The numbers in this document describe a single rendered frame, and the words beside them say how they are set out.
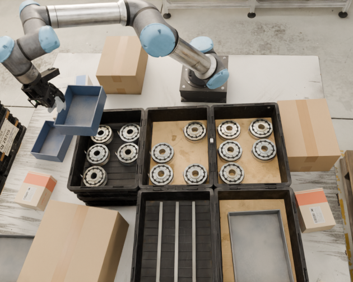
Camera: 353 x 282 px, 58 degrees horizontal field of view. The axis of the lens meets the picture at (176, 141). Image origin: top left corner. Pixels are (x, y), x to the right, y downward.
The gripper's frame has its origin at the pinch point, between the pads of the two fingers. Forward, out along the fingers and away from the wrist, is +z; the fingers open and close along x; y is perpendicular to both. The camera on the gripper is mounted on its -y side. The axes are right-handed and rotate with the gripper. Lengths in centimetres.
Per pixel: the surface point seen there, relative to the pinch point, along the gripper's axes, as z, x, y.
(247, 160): 39, 71, 3
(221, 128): 34, 59, -11
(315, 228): 49, 98, 27
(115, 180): 31.3, 14.3, 17.9
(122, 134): 28.1, 13.7, -4.3
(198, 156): 36, 49, 3
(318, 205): 49, 100, 18
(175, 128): 34, 37, -11
